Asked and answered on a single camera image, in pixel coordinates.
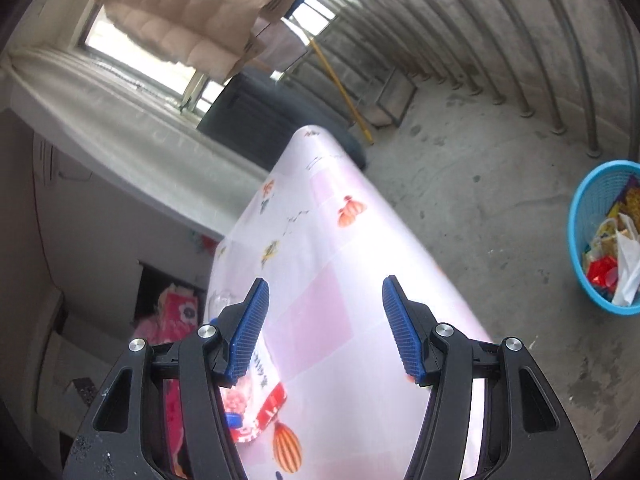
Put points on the metal frame stand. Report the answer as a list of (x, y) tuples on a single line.
[(387, 110)]

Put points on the red plastic wrapper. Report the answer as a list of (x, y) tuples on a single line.
[(602, 270)]

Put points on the white cloth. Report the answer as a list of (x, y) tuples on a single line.
[(627, 265)]

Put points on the dark cabinet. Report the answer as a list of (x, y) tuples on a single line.
[(250, 105)]

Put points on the purple snack packet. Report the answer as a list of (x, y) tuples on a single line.
[(631, 187)]

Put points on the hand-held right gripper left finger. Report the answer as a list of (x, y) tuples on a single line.
[(247, 332)]

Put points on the blue plastic wastebasket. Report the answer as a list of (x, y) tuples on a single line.
[(590, 195)]

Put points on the red white snack packet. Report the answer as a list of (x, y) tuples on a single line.
[(262, 400)]

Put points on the beige puffer jacket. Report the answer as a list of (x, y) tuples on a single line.
[(200, 10)]

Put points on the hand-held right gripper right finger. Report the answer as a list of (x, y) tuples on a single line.
[(402, 330)]

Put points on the table with pink cloth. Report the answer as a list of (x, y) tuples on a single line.
[(325, 260)]

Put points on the red floral box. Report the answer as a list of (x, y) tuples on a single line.
[(175, 310)]

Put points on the yellow snack packet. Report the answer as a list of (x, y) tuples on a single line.
[(612, 230)]

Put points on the metal balcony railing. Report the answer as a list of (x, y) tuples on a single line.
[(591, 135)]

